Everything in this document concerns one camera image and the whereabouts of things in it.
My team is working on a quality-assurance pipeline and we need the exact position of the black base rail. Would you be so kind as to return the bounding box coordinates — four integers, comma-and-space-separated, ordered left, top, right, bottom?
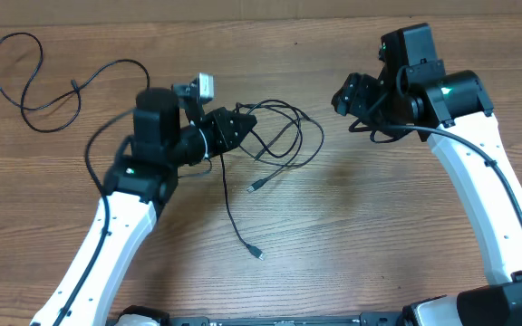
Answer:
106, 296, 457, 326

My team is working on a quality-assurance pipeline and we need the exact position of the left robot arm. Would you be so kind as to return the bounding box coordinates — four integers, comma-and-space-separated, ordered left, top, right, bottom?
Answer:
31, 88, 257, 325

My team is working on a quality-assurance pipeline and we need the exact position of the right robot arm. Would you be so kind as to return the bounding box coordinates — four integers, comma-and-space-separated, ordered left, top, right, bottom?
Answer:
332, 24, 522, 326

